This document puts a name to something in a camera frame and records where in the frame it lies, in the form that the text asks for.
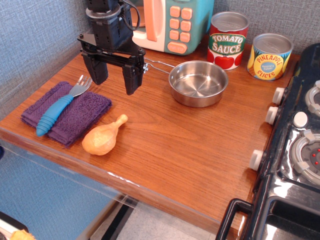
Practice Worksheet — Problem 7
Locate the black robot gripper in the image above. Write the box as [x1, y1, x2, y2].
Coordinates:
[78, 4, 146, 95]

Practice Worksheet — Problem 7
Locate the blue handled metal fork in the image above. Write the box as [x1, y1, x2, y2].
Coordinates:
[36, 75, 93, 137]

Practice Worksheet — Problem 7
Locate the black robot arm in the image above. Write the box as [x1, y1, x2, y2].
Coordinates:
[77, 0, 146, 95]

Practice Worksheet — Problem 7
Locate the purple folded towel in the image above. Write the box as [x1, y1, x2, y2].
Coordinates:
[21, 81, 112, 147]

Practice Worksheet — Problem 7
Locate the orange toy chicken drumstick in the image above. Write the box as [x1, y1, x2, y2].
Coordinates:
[81, 114, 128, 156]

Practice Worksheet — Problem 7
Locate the teal toy microwave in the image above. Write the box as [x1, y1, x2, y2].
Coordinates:
[130, 0, 215, 56]

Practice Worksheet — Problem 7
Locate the small steel pan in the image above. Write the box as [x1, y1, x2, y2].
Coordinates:
[143, 58, 229, 108]

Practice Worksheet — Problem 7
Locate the tomato sauce can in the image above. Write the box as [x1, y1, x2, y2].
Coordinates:
[207, 11, 249, 70]

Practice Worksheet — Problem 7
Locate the pineapple slices can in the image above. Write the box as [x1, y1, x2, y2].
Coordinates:
[247, 33, 294, 81]

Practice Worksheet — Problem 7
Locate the orange plush toy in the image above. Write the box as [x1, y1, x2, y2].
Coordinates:
[10, 229, 36, 240]

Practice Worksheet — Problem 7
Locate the black toy stove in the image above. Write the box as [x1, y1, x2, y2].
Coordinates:
[216, 43, 320, 240]

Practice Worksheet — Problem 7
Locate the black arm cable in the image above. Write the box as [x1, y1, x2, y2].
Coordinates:
[117, 0, 141, 32]

